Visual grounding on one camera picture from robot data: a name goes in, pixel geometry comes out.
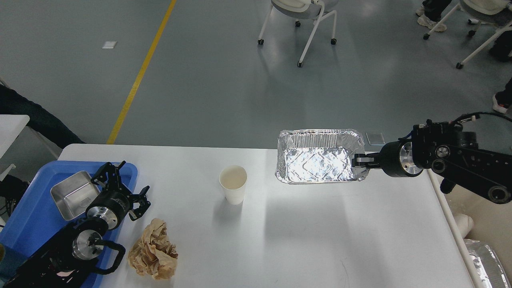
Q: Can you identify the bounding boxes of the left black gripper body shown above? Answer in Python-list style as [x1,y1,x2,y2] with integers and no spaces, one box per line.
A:
[86,191,133,231]

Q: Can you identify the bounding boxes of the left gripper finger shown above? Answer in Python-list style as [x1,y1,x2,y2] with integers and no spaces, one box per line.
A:
[128,186,151,221]
[91,161,126,194]

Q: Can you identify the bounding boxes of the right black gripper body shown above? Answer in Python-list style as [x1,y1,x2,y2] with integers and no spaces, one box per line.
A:
[370,141,423,178]

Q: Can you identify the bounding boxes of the stainless steel rectangular container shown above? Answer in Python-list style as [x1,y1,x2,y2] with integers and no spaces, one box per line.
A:
[50,171,100,221]

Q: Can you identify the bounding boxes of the aluminium foil tray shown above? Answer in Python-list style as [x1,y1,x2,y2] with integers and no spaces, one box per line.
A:
[275,129,370,184]

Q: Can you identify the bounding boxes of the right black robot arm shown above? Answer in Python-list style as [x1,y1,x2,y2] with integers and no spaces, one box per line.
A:
[352,112,512,204]

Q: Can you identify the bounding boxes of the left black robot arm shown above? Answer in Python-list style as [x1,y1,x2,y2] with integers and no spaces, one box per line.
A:
[1,161,151,288]

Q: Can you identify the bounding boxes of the floor outlet cover right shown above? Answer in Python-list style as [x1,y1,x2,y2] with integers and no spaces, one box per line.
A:
[365,132,386,146]

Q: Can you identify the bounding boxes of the crumpled brown paper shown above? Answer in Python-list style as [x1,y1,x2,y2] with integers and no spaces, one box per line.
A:
[127,218,179,280]

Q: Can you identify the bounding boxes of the blue plastic tray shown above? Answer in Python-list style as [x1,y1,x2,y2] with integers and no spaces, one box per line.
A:
[1,161,138,288]

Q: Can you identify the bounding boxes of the person in dark jeans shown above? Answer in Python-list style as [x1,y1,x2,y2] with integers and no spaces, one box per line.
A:
[0,84,85,149]

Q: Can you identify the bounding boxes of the white paper cup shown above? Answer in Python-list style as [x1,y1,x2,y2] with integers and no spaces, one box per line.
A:
[219,165,248,205]

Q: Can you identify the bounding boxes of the beige plastic bin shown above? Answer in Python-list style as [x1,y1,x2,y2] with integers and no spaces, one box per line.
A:
[427,170,512,288]

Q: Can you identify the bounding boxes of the walking person's legs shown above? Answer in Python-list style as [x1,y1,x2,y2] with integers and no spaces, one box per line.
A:
[492,78,512,114]

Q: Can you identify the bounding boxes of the white floor label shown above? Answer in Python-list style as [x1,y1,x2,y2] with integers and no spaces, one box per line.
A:
[101,41,117,49]

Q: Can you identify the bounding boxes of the seated person's feet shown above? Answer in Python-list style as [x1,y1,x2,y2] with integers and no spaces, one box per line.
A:
[415,0,452,29]

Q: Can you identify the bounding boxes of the white chair centre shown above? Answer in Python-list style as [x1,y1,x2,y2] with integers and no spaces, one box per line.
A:
[257,0,338,68]

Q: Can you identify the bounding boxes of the white chair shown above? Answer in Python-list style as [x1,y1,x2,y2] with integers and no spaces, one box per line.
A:
[423,0,511,69]
[257,0,338,68]

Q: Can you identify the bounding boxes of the white chair right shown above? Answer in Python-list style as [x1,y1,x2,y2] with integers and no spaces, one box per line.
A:
[423,0,511,69]

